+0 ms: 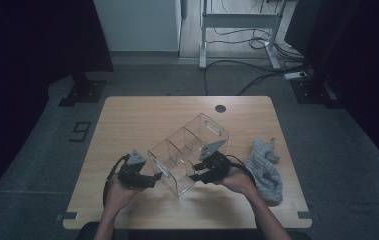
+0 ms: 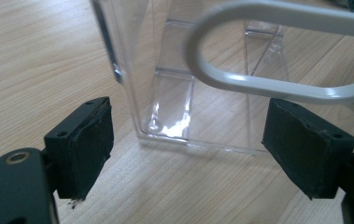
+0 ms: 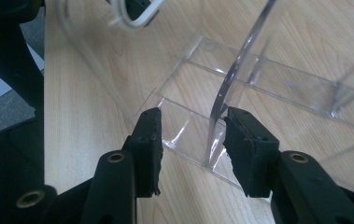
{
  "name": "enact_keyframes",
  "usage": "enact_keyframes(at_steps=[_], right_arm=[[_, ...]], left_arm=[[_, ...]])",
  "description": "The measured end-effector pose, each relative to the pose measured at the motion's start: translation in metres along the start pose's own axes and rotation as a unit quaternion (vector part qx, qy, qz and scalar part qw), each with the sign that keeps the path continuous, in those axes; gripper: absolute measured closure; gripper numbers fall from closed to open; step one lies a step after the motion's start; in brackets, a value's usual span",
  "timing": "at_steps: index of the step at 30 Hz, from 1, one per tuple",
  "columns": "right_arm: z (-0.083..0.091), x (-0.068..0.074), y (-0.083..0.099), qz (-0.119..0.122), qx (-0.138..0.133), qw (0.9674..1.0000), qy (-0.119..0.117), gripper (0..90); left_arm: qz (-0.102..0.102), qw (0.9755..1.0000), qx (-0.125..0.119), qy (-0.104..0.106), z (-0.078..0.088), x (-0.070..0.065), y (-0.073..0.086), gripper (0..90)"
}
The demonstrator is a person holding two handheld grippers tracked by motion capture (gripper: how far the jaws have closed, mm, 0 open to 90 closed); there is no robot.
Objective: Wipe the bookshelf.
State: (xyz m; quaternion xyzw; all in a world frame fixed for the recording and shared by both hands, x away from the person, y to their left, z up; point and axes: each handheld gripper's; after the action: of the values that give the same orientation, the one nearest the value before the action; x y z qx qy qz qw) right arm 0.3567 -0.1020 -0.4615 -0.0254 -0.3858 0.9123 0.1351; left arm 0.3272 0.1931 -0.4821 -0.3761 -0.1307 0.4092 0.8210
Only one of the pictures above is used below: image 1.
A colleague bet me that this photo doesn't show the white power strip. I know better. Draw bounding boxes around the white power strip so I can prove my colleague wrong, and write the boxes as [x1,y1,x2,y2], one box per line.
[283,70,309,81]

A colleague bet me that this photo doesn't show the person's dark clothing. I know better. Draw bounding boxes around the person's dark clothing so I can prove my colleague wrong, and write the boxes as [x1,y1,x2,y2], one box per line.
[76,221,101,240]

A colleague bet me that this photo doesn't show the person's right hand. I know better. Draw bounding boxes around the person's right hand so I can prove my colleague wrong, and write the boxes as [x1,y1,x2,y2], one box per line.
[214,165,257,200]

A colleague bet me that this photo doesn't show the dark curtain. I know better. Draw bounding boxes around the dark curtain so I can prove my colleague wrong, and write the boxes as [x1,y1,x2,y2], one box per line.
[284,0,379,181]
[0,0,114,214]

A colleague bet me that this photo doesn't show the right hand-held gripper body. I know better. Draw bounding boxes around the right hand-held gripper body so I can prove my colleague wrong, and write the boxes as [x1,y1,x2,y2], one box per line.
[198,139,234,185]

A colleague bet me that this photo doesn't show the white metal desk frame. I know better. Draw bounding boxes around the white metal desk frame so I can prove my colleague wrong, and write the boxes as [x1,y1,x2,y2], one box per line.
[198,0,288,71]

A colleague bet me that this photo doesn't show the white cabinet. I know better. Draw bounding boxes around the white cabinet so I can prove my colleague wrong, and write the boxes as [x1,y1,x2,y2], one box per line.
[92,0,183,53]

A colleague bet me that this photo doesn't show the long black floor cable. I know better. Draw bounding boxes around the long black floor cable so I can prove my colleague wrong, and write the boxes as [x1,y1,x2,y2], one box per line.
[203,59,298,97]
[238,64,308,97]

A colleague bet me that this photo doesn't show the left hand-held gripper black cable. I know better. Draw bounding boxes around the left hand-held gripper black cable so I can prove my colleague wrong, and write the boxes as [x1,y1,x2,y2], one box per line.
[102,154,130,208]

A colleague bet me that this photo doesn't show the black stand base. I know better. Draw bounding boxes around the black stand base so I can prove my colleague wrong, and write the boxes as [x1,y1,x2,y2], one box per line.
[58,71,107,108]
[290,76,341,109]

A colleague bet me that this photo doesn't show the tangled black floor cables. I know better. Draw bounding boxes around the tangled black floor cables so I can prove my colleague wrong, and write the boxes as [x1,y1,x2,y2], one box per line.
[206,28,306,63]

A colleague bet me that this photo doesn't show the right hand-held gripper black cable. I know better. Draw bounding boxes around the right hand-held gripper black cable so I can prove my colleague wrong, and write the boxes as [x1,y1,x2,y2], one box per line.
[226,154,257,184]

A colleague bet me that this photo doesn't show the grey striped cloth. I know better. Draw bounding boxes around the grey striped cloth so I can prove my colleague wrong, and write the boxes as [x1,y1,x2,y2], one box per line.
[244,137,285,207]

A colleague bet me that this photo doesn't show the clear acrylic organizer box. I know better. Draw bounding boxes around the clear acrylic organizer box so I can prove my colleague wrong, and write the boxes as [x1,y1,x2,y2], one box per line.
[146,113,230,199]

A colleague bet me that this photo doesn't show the person's left hand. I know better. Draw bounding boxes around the person's left hand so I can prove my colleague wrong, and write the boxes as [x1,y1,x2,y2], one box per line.
[104,174,144,216]

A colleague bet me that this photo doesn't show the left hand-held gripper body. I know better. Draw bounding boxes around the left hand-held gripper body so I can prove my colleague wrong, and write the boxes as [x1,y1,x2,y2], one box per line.
[117,149,152,190]

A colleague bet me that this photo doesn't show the hand-held gripper black cable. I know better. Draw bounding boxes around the hand-held gripper black cable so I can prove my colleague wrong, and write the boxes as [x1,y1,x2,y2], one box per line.
[226,154,257,184]
[102,154,130,208]

